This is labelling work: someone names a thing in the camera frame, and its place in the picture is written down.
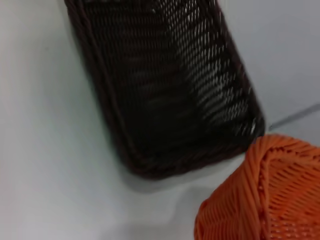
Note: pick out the dark brown woven basket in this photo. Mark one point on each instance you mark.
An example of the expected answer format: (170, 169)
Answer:
(160, 87)

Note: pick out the orange woven basket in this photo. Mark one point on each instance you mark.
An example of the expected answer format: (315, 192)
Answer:
(270, 195)

